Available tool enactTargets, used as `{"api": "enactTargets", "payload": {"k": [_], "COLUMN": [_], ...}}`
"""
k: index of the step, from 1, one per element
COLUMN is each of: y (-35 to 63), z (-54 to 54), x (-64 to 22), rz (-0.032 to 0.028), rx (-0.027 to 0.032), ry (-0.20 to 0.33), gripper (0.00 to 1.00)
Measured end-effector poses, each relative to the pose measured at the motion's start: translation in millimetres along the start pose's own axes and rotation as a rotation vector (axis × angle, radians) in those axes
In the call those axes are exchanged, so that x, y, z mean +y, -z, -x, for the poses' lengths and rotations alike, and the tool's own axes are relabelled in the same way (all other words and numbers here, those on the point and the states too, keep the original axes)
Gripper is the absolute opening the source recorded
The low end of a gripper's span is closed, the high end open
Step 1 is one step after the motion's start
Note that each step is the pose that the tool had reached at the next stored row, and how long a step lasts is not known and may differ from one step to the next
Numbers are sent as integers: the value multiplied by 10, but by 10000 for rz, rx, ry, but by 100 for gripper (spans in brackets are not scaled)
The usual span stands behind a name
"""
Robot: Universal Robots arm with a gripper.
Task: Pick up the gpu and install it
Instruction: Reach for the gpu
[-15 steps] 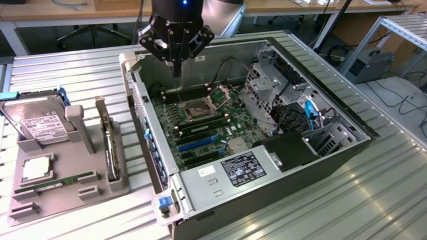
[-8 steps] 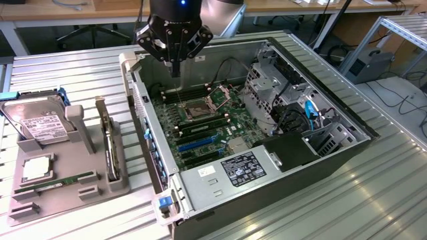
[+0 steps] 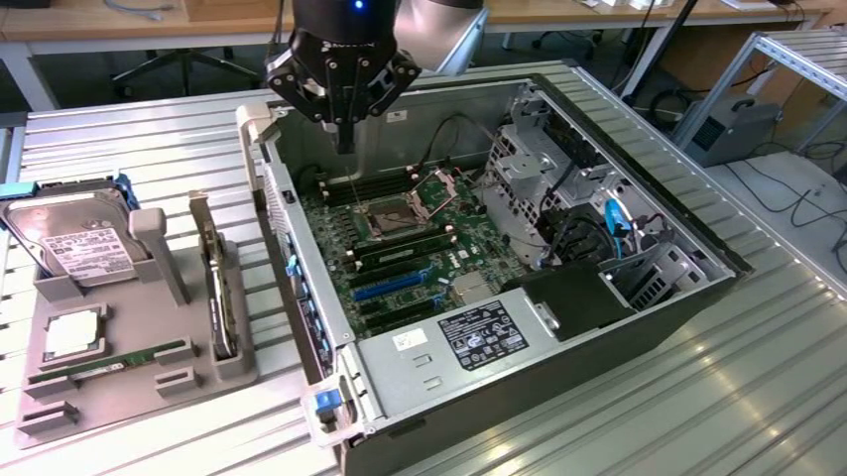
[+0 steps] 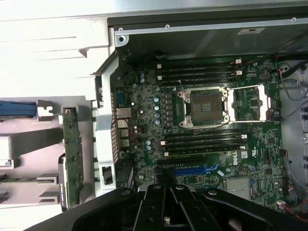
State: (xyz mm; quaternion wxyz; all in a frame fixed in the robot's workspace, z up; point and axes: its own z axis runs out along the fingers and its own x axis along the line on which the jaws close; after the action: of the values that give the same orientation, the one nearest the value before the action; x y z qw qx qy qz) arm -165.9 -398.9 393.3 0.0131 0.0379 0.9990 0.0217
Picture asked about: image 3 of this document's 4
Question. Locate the silver socket cover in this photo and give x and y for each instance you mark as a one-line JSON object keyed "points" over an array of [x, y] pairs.
{"points": [[417, 198]]}

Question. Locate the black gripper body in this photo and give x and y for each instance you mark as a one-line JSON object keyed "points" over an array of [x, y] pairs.
{"points": [[345, 30]]}

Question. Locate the grey power supply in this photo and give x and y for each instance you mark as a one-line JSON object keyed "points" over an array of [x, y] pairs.
{"points": [[397, 382]]}

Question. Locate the silver chipset heatsink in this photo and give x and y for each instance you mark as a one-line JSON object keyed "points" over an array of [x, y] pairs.
{"points": [[473, 290]]}

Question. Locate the wooden office desk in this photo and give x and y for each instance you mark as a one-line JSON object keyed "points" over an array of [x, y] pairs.
{"points": [[99, 27]]}

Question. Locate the open dark PC case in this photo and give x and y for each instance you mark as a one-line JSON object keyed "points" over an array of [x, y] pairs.
{"points": [[530, 377]]}

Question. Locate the black plastic shroud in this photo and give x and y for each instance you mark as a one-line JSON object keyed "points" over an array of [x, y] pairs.
{"points": [[576, 302]]}

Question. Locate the silver CPU chip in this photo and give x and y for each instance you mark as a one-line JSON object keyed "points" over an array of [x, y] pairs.
{"points": [[73, 336]]}

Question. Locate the thin locking lever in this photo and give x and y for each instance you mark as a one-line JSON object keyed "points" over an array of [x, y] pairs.
{"points": [[353, 186]]}

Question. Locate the green motherboard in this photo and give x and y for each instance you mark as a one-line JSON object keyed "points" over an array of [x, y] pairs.
{"points": [[332, 223]]}

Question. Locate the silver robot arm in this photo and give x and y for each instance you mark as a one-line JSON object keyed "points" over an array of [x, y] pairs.
{"points": [[437, 35]]}

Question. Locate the black slanted pole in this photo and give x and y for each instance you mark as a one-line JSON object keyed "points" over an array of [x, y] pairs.
{"points": [[660, 47]]}

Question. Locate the black office chair base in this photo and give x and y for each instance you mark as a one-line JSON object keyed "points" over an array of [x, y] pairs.
{"points": [[550, 37], [189, 59]]}

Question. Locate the silver metal drive cage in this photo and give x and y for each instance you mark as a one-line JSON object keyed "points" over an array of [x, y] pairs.
{"points": [[524, 168]]}

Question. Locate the CPU socket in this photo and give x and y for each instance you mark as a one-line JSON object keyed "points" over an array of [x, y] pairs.
{"points": [[390, 218]]}

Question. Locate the black RAM slot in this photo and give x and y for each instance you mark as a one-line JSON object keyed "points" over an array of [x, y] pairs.
{"points": [[368, 183], [365, 177], [372, 189], [374, 195]]}

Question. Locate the aluminium frame table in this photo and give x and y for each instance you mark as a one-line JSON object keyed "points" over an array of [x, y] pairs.
{"points": [[801, 54]]}

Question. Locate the black graphics card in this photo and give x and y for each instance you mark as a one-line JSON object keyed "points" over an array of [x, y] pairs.
{"points": [[218, 287]]}

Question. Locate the grey parts rack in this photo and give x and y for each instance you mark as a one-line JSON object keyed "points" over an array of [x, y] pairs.
{"points": [[133, 347]]}

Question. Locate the silver metal disk bay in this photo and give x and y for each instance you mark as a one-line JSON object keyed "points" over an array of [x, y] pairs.
{"points": [[656, 282]]}

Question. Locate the silver hard disk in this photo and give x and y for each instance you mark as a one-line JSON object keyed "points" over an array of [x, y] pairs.
{"points": [[66, 223]]}

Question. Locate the black expansion slot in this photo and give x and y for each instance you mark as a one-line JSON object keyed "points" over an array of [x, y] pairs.
{"points": [[402, 321], [385, 276], [397, 308]]}

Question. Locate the grey machine box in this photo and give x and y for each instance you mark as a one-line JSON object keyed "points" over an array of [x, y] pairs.
{"points": [[734, 134]]}

